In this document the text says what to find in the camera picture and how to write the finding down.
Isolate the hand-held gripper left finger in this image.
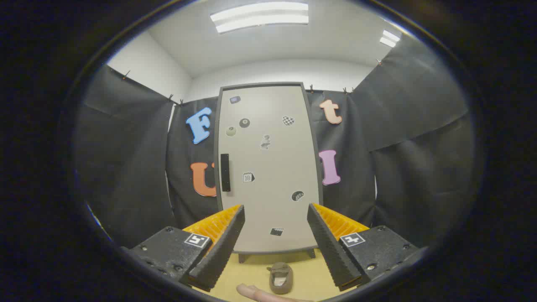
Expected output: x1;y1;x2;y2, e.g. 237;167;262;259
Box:
126;204;245;292

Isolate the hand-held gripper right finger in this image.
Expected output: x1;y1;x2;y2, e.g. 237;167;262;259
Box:
307;203;422;292

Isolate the brown fuzzy shoe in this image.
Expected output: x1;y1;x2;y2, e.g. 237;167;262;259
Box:
267;262;294;295

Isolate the black door handle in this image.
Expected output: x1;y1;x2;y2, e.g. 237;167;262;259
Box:
221;154;231;192

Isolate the grey shoe cabinet door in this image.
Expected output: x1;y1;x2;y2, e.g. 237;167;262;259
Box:
218;85;320;253

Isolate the grey shoe cabinet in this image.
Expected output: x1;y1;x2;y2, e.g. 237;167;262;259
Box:
214;82;324;263

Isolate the black backdrop cloth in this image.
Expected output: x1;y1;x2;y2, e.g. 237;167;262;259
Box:
73;36;477;252

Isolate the small ceiling light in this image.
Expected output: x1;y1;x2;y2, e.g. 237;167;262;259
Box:
380;29;401;48

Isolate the long ceiling light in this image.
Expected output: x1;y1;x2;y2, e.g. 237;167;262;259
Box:
210;1;310;34

